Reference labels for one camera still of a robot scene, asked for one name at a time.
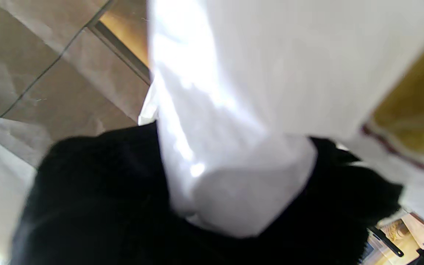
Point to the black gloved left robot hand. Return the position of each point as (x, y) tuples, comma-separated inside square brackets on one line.
[(105, 206)]

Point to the white printed plastic bag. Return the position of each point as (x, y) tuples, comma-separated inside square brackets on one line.
[(256, 92)]

